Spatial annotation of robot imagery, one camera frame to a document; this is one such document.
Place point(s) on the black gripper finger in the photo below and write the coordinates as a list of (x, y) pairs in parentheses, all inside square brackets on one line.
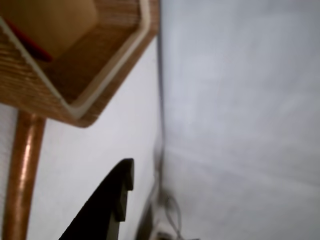
[(105, 200)]

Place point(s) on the wooden box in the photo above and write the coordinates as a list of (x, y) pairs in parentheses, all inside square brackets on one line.
[(100, 62)]

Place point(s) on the copper pipe piece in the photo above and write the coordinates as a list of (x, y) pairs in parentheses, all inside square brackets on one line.
[(23, 175)]

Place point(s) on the white wooden board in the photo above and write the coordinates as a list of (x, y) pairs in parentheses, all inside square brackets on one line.
[(6, 150)]

